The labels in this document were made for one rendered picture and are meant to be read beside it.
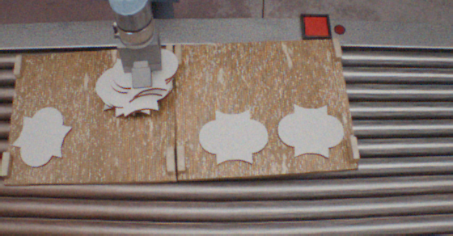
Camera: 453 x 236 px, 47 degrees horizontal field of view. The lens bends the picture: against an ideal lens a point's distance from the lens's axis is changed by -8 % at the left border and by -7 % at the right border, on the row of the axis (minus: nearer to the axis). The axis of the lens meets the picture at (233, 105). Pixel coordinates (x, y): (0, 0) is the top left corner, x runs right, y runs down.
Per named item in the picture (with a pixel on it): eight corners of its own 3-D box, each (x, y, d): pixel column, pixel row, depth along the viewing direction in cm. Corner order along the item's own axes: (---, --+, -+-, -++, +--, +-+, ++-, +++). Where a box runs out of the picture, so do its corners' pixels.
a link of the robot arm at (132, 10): (153, -34, 101) (141, 2, 97) (158, 1, 110) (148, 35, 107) (112, -37, 101) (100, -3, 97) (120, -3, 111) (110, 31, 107)
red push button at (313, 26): (302, 19, 146) (303, 16, 145) (325, 19, 146) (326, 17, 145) (305, 38, 143) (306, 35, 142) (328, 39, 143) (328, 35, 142)
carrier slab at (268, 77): (175, 48, 140) (174, 45, 139) (336, 42, 142) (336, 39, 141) (178, 182, 125) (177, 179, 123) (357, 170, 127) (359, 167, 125)
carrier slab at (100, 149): (21, 59, 138) (19, 56, 137) (174, 49, 140) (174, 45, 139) (5, 187, 123) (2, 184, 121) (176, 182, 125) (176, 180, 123)
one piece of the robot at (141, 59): (111, 60, 106) (123, 99, 121) (156, 56, 107) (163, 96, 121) (112, 10, 112) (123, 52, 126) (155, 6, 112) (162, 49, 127)
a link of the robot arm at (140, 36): (153, 31, 107) (112, 35, 107) (154, 44, 111) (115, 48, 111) (152, 1, 110) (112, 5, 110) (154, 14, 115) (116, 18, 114)
